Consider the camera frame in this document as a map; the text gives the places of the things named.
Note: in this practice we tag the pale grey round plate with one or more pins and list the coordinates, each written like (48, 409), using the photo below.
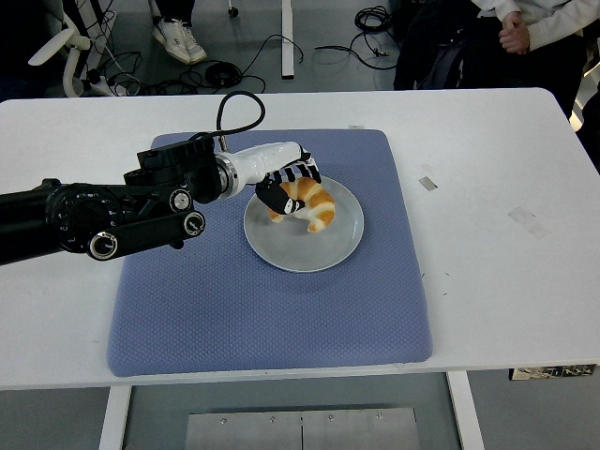
(300, 250)

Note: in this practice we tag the clear tape piece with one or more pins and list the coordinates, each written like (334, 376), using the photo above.
(527, 222)

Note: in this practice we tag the black white label sticker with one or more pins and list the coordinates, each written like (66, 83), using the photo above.
(553, 373)

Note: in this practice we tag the white grey office chair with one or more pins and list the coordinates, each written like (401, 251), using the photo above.
(51, 49)

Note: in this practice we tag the white background desk leg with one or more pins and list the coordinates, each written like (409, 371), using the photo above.
(287, 42)

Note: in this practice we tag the person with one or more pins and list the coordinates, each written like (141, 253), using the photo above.
(553, 19)

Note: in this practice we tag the caster wheel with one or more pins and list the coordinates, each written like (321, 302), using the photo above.
(232, 12)

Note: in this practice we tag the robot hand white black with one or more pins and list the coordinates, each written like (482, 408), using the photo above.
(262, 161)

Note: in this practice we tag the person's right hand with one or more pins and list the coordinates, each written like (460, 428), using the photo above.
(512, 21)

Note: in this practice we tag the blue quilted mat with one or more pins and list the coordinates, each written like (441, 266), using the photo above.
(234, 319)

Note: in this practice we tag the grey metal plate with screws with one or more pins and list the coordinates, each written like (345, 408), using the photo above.
(300, 431)

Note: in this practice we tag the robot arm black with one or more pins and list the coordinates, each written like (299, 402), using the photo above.
(94, 211)

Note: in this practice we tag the silver tape piece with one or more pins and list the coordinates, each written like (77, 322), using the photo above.
(428, 184)

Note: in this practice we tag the croissant bread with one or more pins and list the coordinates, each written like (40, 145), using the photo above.
(319, 201)

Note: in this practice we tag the white table leg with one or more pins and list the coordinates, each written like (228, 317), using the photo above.
(466, 412)
(115, 422)

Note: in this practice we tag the person's foot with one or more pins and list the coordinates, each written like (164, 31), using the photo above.
(180, 42)

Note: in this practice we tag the person's left hand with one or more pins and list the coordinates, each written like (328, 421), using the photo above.
(515, 41)

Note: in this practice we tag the person's leg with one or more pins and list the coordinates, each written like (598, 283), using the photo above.
(173, 9)

